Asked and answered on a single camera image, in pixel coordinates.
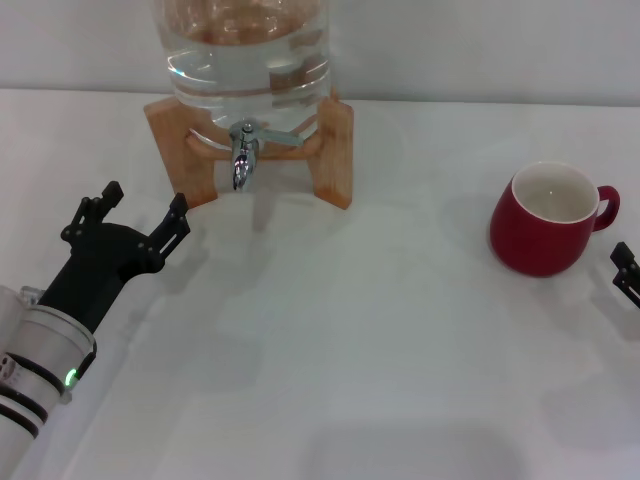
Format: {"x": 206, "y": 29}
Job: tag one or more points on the wooden dispenser stand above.
{"x": 335, "y": 150}

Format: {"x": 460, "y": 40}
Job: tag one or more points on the clear glass water dispenser jar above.
{"x": 240, "y": 65}

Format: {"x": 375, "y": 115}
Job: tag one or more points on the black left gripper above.
{"x": 105, "y": 255}

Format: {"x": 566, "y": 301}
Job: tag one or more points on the red cup with white inside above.
{"x": 535, "y": 245}

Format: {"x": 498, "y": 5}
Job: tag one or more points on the chrome faucet with lever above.
{"x": 243, "y": 160}

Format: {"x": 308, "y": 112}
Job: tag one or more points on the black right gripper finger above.
{"x": 629, "y": 260}

